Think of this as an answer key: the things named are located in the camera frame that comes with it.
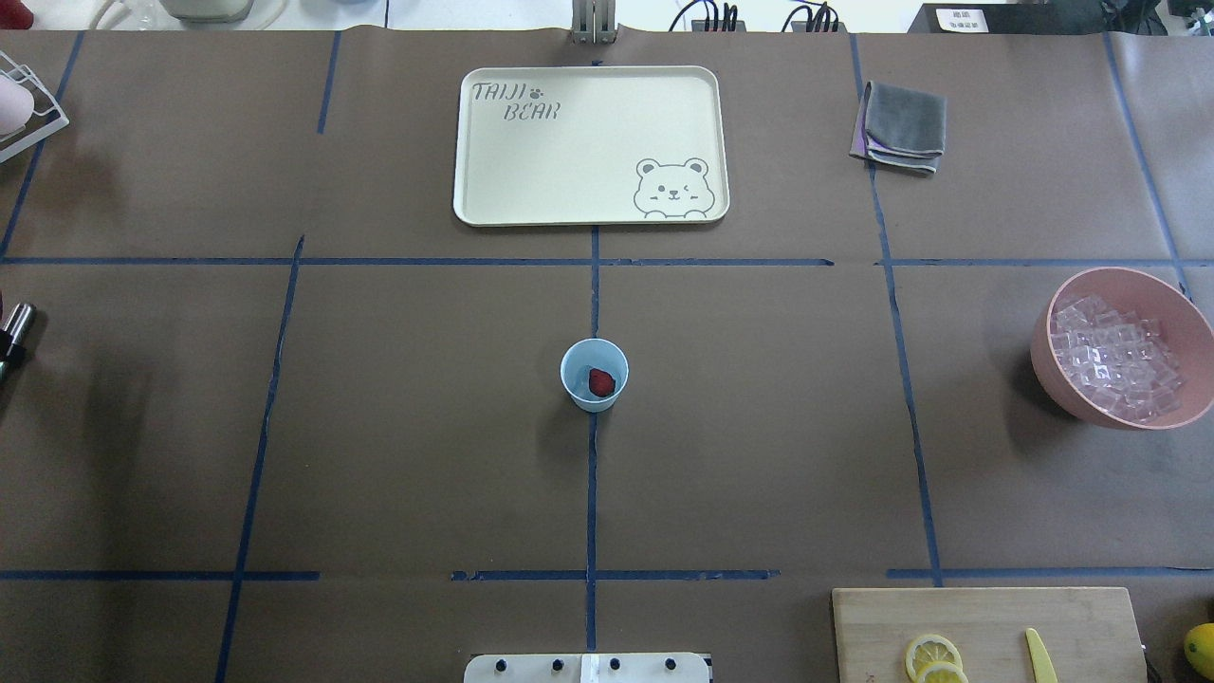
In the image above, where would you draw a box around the clear ice cubes pile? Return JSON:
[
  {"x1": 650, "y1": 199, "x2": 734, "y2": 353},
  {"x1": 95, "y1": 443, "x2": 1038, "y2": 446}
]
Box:
[{"x1": 1048, "y1": 294, "x2": 1186, "y2": 425}]

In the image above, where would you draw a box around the pink bowl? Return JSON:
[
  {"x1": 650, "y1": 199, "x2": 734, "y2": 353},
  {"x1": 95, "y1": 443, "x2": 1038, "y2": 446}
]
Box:
[{"x1": 1029, "y1": 267, "x2": 1213, "y2": 431}]

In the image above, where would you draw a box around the light blue plastic cup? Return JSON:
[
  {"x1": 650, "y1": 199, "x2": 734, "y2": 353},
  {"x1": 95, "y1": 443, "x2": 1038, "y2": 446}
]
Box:
[{"x1": 560, "y1": 338, "x2": 630, "y2": 414}]

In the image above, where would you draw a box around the grey folded cloth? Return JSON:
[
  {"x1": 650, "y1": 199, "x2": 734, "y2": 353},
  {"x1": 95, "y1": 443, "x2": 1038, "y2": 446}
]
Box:
[{"x1": 849, "y1": 81, "x2": 947, "y2": 175}]

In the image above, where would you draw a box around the red strawberry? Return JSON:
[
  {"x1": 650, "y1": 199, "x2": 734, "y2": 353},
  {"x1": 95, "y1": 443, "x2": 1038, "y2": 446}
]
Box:
[{"x1": 588, "y1": 368, "x2": 615, "y2": 398}]

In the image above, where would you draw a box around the whole yellow lemon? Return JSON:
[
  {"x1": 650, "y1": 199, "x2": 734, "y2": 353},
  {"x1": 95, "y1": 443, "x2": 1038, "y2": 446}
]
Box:
[{"x1": 1182, "y1": 622, "x2": 1214, "y2": 682}]

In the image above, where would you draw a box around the wooden cutting board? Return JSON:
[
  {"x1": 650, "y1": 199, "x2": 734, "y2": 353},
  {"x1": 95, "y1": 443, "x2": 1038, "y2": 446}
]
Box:
[{"x1": 832, "y1": 587, "x2": 1148, "y2": 682}]

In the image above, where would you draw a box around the yellow plastic knife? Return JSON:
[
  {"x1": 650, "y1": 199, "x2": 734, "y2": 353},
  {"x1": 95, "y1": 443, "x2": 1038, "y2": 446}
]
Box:
[{"x1": 1023, "y1": 627, "x2": 1057, "y2": 683}]

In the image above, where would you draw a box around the pink cup on rack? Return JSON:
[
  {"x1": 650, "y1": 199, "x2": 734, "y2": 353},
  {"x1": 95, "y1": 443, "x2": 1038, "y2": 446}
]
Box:
[{"x1": 0, "y1": 73, "x2": 34, "y2": 138}]

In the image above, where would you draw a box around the lemon slices row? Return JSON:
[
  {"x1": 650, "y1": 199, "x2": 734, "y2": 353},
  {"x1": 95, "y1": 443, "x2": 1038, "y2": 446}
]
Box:
[{"x1": 904, "y1": 633, "x2": 968, "y2": 682}]

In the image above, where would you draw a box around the cream bear serving tray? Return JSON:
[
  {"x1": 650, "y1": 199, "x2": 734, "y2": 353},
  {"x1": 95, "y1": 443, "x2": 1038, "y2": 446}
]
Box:
[{"x1": 452, "y1": 66, "x2": 731, "y2": 228}]

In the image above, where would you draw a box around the white wire cup rack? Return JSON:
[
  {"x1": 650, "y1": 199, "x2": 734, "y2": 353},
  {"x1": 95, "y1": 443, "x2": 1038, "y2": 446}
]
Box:
[{"x1": 1, "y1": 51, "x2": 70, "y2": 164}]

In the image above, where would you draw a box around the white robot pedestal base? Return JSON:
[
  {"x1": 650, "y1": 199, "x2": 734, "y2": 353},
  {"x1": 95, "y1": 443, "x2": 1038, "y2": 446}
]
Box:
[{"x1": 463, "y1": 651, "x2": 714, "y2": 682}]

